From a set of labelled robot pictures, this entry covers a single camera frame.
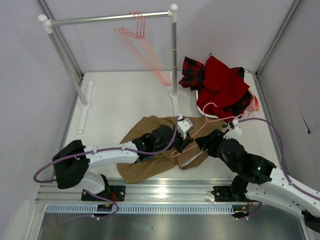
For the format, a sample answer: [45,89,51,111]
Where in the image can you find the white slotted cable duct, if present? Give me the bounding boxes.
[45,203,235,215]

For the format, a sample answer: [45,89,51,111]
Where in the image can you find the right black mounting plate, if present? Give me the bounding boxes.
[211,185,248,202]

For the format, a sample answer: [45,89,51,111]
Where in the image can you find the silver clothes rack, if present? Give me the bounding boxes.
[38,3,179,134]

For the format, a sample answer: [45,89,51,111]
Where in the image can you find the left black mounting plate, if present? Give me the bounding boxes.
[81,185,126,202]

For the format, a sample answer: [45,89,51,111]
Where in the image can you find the pink garment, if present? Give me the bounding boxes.
[240,91,260,119]

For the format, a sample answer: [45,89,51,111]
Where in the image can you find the black mounting plate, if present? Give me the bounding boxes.
[81,185,126,202]
[211,185,248,202]

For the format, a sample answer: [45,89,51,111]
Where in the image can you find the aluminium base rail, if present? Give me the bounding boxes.
[35,178,233,204]

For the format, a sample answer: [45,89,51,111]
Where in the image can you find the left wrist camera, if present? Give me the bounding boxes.
[176,114,194,140]

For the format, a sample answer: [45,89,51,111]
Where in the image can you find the tan pleated skirt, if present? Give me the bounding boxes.
[117,115,226,184]

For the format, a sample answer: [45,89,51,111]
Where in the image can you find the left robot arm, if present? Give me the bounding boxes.
[52,121,193,194]

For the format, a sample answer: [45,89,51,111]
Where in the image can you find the red black plaid garment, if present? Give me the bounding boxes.
[178,56,253,118]

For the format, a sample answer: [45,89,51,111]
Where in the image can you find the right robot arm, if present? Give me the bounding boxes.
[195,129,320,232]

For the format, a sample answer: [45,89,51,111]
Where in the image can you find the white laundry basket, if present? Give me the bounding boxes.
[195,90,218,119]

